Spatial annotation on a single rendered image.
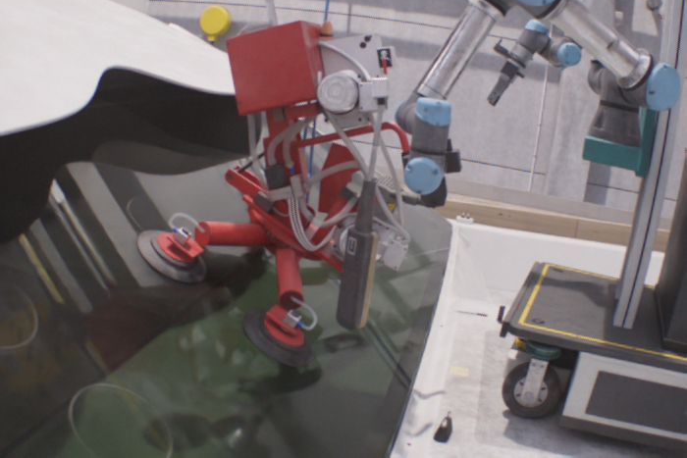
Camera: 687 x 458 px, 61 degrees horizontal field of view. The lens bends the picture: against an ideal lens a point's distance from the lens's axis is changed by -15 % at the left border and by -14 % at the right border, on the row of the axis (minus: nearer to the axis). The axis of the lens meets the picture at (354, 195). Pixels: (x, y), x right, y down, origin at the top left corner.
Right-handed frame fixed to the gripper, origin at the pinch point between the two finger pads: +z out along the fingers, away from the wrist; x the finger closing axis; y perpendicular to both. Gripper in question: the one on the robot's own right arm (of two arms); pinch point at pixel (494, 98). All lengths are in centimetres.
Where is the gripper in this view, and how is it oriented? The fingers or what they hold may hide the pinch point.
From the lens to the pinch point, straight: 225.4
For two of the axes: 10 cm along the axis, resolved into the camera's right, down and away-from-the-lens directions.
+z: -5.3, 8.3, 1.8
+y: 8.1, 5.6, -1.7
